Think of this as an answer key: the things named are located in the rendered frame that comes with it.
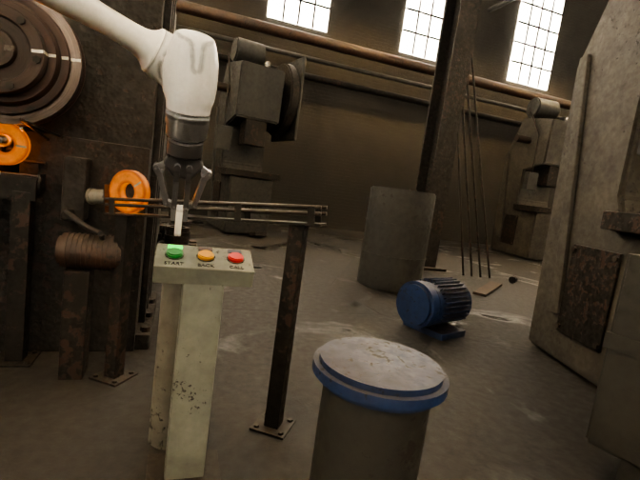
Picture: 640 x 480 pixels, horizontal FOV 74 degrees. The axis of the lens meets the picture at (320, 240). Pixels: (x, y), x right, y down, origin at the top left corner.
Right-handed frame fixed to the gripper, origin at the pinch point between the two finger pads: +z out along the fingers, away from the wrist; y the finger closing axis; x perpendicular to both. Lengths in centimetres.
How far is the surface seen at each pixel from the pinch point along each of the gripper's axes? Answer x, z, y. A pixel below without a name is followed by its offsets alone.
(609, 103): -90, -46, -211
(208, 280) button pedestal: 5.9, 12.9, -8.1
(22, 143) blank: -75, 13, 55
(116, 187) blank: -58, 19, 21
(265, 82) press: -497, 38, -97
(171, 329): -1.5, 34.9, -0.8
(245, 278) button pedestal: 5.9, 11.7, -17.1
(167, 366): 2.2, 45.3, -0.4
